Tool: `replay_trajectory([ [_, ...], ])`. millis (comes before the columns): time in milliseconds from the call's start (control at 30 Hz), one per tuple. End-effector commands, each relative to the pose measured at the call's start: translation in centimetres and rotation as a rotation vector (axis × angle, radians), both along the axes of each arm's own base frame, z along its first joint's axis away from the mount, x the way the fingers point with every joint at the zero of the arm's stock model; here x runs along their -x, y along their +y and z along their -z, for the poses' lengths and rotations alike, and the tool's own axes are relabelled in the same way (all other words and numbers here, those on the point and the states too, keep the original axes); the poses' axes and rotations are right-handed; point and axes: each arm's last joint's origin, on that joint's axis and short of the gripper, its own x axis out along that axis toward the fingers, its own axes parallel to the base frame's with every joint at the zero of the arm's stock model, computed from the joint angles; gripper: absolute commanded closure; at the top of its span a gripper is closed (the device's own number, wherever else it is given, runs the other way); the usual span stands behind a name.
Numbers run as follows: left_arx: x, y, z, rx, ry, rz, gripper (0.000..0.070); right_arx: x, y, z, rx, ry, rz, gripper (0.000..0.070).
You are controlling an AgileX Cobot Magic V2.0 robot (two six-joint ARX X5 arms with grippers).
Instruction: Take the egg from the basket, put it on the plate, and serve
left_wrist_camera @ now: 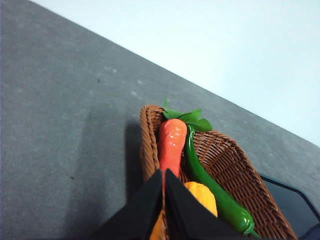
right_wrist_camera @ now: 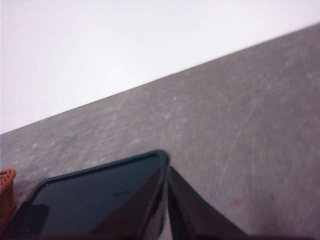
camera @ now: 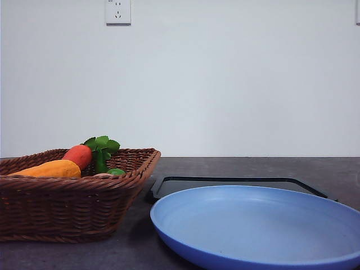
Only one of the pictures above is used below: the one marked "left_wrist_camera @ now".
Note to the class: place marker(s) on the orange toy carrot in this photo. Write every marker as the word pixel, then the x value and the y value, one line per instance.
pixel 172 141

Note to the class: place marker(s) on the brown wicker basket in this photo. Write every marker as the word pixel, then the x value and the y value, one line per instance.
pixel 225 162

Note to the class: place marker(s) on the yellow-orange toy vegetable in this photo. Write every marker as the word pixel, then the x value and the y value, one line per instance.
pixel 202 192

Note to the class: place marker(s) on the black tray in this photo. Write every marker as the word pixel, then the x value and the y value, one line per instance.
pixel 297 208

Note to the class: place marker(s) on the green toy chili pepper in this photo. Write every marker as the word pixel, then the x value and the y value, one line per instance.
pixel 227 211

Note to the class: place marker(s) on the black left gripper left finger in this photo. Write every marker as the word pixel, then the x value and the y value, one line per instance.
pixel 137 219

